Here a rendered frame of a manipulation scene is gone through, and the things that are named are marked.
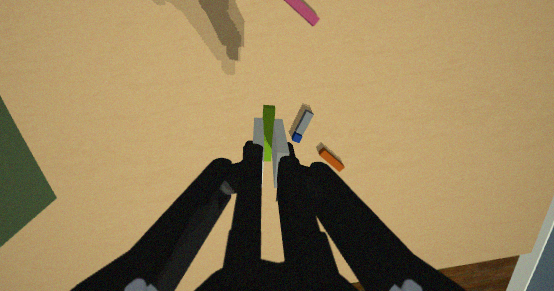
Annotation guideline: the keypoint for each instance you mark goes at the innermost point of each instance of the small blue cube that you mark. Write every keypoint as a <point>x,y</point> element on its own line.
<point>296,137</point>

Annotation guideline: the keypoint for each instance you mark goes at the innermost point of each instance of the lime green rod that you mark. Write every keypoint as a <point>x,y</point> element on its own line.
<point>268,123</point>

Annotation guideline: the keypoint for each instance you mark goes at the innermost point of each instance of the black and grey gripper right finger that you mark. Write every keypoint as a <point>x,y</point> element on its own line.
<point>377,257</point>

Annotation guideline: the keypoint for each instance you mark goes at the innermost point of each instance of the dark grey rectangular bar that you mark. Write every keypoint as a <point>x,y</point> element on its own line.
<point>304,122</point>

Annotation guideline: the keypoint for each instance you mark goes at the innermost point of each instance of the pink rod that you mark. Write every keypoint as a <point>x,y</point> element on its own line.
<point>304,11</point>

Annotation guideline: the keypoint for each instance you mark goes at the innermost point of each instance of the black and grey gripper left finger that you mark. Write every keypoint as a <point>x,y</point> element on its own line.
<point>160,258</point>

